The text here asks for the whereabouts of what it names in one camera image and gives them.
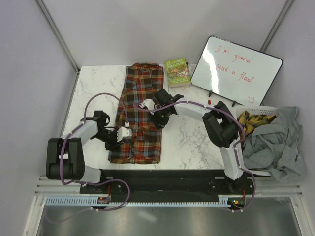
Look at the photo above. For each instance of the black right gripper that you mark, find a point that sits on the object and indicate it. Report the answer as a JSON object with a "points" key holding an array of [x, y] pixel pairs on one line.
{"points": [[159, 123]]}

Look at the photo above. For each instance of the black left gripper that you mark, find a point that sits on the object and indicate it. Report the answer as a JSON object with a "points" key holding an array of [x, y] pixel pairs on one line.
{"points": [[114, 146]]}

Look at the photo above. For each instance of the red brown plaid shirt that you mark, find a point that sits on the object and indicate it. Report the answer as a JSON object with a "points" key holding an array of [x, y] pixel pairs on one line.
{"points": [[142, 81]]}

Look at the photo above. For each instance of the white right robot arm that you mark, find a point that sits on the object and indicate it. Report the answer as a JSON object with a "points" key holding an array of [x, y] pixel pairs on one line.
{"points": [[221, 126]]}

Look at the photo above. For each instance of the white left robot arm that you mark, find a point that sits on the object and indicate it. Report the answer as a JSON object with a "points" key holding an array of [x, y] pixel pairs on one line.
{"points": [[65, 158]]}

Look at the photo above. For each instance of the green treehouse paperback book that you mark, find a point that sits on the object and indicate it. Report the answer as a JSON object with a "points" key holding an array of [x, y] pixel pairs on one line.
{"points": [[177, 73]]}

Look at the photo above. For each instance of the black framed whiteboard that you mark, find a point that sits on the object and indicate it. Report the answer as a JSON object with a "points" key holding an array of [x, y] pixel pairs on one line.
{"points": [[235, 72]]}

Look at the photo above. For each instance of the white plastic laundry basket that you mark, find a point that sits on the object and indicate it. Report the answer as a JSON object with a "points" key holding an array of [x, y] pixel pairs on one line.
{"points": [[253, 110]]}

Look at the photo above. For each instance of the grey crumpled shirt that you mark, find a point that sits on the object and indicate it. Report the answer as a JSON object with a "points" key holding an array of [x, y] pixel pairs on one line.
{"points": [[273, 147]]}

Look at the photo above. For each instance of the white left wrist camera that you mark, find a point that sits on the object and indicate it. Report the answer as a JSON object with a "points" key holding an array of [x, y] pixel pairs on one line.
{"points": [[124, 134]]}

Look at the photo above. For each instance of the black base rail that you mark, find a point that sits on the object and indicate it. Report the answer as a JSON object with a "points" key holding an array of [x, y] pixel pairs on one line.
{"points": [[168, 185]]}

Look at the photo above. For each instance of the white slotted cable duct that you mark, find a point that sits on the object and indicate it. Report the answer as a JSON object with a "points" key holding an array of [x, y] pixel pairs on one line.
{"points": [[113, 201]]}

